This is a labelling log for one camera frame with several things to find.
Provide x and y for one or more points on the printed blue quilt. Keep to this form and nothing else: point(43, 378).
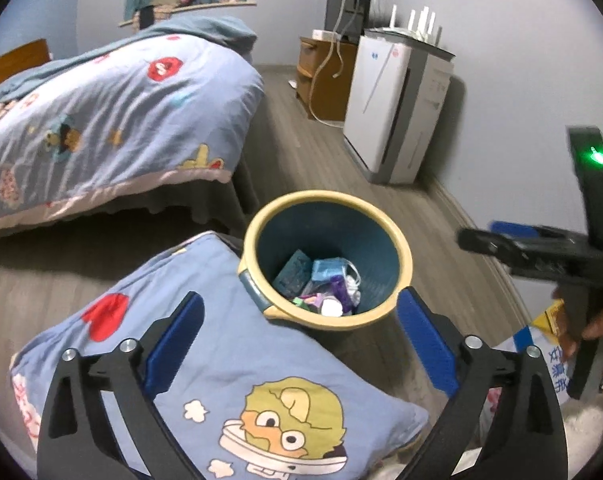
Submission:
point(106, 120)

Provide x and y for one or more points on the dark bed skirt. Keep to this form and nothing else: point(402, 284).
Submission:
point(156, 210)

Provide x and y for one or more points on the light blue packet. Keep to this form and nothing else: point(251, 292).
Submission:
point(329, 267)

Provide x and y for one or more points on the black monitor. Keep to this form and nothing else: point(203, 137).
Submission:
point(341, 5)

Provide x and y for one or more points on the small white box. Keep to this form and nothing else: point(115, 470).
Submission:
point(325, 35)

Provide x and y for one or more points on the white air purifier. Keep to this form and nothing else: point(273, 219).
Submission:
point(376, 110)

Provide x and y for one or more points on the teal foil wrapper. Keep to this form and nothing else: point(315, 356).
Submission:
point(294, 270)

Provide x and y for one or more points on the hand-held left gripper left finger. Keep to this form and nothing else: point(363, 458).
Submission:
point(176, 345)

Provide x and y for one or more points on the blue bin with yellow rim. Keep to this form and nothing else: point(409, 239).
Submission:
point(381, 240)

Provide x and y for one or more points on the wooden headboard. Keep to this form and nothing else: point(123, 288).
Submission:
point(16, 65)

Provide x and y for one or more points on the white router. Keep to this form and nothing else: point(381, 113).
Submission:
point(411, 27)

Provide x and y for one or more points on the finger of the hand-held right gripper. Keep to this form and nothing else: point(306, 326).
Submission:
point(486, 245)
point(521, 230)

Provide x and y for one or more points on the yellow packet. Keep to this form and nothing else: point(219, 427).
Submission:
point(549, 316)

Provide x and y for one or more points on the white tissue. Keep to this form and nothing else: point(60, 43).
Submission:
point(354, 280)

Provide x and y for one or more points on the window sill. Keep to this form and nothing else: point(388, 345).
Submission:
point(211, 7)

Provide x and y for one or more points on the printed blue pillow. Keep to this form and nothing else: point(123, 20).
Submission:
point(181, 410)

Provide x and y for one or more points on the purple wrapper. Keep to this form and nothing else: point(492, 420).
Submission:
point(339, 292)

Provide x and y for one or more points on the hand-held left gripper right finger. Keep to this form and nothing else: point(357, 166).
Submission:
point(426, 340)

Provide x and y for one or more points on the wooden nightstand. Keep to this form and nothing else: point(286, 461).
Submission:
point(326, 90)

